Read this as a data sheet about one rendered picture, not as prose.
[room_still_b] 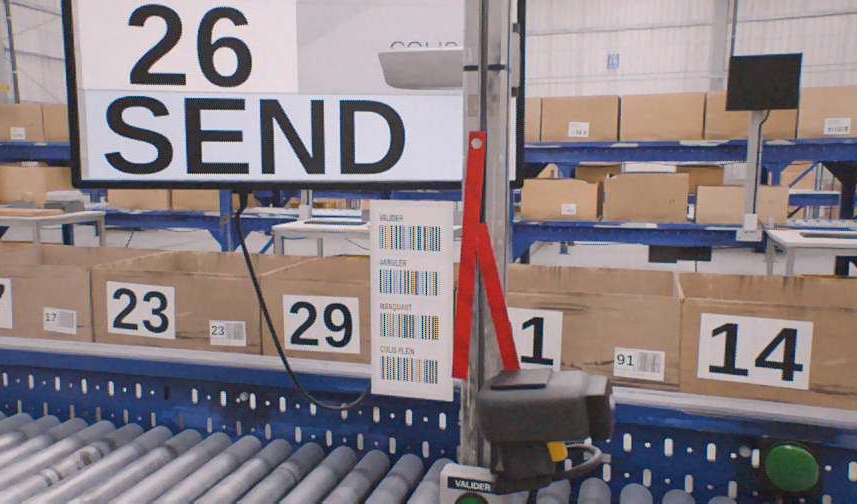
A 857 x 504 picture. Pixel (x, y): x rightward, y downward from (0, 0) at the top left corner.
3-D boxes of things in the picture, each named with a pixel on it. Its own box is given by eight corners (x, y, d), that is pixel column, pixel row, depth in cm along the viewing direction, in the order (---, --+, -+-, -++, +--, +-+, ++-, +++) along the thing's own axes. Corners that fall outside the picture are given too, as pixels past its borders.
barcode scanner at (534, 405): (621, 505, 62) (606, 383, 61) (484, 503, 66) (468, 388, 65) (623, 472, 69) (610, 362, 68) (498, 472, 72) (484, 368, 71)
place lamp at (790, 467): (765, 489, 115) (767, 444, 114) (764, 485, 116) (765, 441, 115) (818, 497, 113) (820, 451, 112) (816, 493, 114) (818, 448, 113)
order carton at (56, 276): (-63, 335, 169) (-70, 259, 167) (46, 308, 197) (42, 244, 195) (92, 346, 158) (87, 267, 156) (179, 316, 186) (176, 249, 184)
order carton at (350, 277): (260, 359, 147) (258, 275, 145) (323, 326, 175) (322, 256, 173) (450, 375, 136) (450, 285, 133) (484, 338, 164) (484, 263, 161)
